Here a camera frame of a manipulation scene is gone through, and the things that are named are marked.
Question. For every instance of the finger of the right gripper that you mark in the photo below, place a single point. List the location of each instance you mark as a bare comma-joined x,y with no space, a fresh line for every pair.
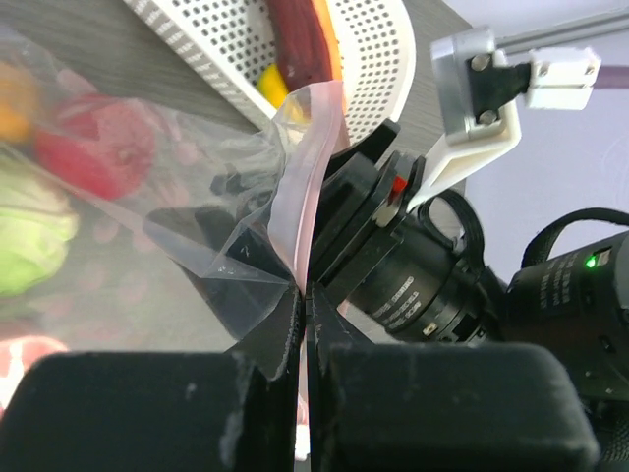
222,246
353,169

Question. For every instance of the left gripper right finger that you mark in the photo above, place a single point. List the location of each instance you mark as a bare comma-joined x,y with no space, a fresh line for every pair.
438,407

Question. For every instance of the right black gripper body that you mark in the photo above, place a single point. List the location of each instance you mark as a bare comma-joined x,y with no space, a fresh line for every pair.
393,263

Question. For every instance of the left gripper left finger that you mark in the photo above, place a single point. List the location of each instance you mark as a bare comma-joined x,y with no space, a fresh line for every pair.
162,411

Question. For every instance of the clear pink zip top bag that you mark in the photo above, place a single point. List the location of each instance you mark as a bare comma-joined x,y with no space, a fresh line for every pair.
116,288

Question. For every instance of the red fake apple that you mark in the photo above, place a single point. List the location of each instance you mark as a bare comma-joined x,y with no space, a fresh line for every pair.
98,144

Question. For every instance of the green fake lettuce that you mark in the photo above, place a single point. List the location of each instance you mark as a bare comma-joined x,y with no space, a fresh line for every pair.
37,225

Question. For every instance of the orange fake fruit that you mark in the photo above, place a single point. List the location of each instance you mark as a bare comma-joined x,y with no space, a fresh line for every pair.
19,104

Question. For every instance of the white perforated plastic basket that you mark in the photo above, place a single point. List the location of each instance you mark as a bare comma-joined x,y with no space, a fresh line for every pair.
230,42

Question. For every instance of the pink divided organizer tray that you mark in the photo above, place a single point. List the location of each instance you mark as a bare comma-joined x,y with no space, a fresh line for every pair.
18,355

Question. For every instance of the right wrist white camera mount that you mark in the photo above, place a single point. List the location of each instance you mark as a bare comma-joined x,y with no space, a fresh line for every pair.
477,90

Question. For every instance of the right aluminium corner post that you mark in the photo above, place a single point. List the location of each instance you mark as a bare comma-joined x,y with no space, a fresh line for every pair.
566,33

